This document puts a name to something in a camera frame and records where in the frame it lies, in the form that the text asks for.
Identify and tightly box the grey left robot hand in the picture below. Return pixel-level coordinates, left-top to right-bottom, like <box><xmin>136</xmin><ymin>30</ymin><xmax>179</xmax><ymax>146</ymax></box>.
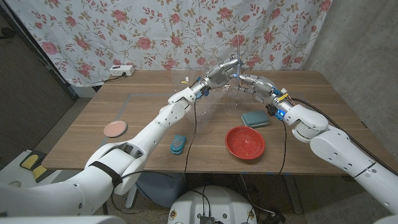
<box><xmin>204</xmin><ymin>55</ymin><xmax>247</xmax><ymax>90</ymax></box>

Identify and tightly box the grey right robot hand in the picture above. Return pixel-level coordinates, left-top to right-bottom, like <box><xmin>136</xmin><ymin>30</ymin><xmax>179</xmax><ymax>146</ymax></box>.
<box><xmin>237</xmin><ymin>73</ymin><xmax>281</xmax><ymax>106</ymax></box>

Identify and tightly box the clear cling film sheet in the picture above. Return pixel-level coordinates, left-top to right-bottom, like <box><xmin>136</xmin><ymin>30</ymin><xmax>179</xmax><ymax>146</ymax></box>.
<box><xmin>170</xmin><ymin>62</ymin><xmax>249</xmax><ymax>131</ymax></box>

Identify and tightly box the red round tray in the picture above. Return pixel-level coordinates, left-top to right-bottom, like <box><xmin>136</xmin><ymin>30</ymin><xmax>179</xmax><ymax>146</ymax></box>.
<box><xmin>224</xmin><ymin>125</ymin><xmax>266</xmax><ymax>161</ymax></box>

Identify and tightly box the teal sponge block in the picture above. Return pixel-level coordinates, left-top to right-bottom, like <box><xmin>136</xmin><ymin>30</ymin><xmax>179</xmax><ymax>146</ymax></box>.
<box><xmin>241</xmin><ymin>110</ymin><xmax>270</xmax><ymax>129</ymax></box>

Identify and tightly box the floral print curtain backdrop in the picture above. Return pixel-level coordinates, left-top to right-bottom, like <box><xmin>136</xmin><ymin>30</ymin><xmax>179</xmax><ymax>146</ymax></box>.
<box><xmin>6</xmin><ymin>0</ymin><xmax>333</xmax><ymax>87</ymax></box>

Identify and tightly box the white power strip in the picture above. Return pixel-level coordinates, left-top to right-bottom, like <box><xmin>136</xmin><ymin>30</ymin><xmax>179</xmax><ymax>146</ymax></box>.
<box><xmin>108</xmin><ymin>64</ymin><xmax>136</xmax><ymax>77</ymax></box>

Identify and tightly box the grey table leg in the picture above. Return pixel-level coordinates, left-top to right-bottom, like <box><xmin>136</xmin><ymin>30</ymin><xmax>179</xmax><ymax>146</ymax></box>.
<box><xmin>284</xmin><ymin>174</ymin><xmax>303</xmax><ymax>215</ymax></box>

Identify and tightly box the white robot torso base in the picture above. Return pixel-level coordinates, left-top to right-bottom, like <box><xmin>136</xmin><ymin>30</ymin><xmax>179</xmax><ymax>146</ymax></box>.
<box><xmin>167</xmin><ymin>185</ymin><xmax>258</xmax><ymax>224</ymax></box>

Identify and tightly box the black power adapter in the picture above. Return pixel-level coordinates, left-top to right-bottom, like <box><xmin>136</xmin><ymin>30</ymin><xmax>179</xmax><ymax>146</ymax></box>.
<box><xmin>264</xmin><ymin>208</ymin><xmax>286</xmax><ymax>224</ymax></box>

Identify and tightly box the grey blue chair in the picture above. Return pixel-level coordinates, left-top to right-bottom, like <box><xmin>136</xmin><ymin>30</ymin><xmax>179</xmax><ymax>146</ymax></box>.
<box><xmin>125</xmin><ymin>172</ymin><xmax>187</xmax><ymax>209</ymax></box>

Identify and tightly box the black yellow foot pedal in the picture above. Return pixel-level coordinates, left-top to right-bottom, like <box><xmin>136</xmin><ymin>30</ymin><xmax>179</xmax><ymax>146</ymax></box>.
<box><xmin>19</xmin><ymin>150</ymin><xmax>47</xmax><ymax>170</ymax></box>
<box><xmin>30</xmin><ymin>164</ymin><xmax>58</xmax><ymax>184</ymax></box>

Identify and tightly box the white floor platform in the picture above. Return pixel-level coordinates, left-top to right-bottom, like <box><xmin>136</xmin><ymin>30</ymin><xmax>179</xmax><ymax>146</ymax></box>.
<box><xmin>0</xmin><ymin>149</ymin><xmax>85</xmax><ymax>190</ymax></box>

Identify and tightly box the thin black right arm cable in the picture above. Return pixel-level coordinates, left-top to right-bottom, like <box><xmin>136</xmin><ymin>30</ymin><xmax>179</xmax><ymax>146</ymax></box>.
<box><xmin>277</xmin><ymin>120</ymin><xmax>287</xmax><ymax>175</ymax></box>

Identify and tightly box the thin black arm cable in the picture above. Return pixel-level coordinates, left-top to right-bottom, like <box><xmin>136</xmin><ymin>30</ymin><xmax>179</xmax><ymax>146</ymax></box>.
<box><xmin>110</xmin><ymin>98</ymin><xmax>197</xmax><ymax>215</ymax></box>
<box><xmin>277</xmin><ymin>120</ymin><xmax>287</xmax><ymax>175</ymax></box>

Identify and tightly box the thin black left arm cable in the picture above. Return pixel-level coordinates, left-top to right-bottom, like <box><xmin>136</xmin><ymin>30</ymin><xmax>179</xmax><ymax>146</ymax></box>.
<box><xmin>110</xmin><ymin>98</ymin><xmax>197</xmax><ymax>215</ymax></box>

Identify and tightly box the black power strip cable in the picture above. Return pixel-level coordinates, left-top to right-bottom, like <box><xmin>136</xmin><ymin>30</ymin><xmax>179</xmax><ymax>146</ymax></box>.
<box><xmin>104</xmin><ymin>73</ymin><xmax>127</xmax><ymax>83</ymax></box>

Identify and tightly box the white floor cable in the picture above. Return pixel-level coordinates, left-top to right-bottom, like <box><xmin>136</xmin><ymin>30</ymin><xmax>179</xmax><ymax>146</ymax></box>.
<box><xmin>239</xmin><ymin>174</ymin><xmax>276</xmax><ymax>215</ymax></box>

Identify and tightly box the black torso cable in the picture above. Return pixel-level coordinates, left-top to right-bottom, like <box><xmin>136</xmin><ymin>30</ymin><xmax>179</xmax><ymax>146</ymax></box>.
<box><xmin>189</xmin><ymin>185</ymin><xmax>212</xmax><ymax>217</ymax></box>

